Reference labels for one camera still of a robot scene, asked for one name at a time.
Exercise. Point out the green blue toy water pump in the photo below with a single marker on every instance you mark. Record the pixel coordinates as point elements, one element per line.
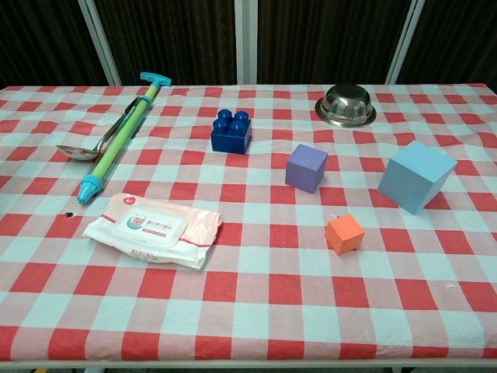
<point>116,145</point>

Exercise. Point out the pink white wet wipes pack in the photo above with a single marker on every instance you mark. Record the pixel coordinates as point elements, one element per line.
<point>151,229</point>

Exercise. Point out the purple foam cube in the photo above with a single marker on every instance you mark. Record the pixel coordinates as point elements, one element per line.
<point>303,171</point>

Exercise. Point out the stainless steel bowl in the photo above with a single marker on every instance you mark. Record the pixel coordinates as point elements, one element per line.
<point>345,105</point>

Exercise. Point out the large light blue foam cube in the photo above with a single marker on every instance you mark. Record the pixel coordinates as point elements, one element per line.
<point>411,182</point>

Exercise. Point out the red white checkered tablecloth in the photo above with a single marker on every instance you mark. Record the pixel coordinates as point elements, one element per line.
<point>248,291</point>

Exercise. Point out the dark blue building block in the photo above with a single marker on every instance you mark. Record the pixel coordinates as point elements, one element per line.
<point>229,141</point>

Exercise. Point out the stainless steel ladle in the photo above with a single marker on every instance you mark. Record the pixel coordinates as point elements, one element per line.
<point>77,152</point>

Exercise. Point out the white partition post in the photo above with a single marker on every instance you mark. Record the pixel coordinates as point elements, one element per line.
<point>246,39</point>
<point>404,42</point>
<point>101,42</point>

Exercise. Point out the small orange foam cube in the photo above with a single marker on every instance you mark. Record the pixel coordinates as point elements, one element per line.
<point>341,237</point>

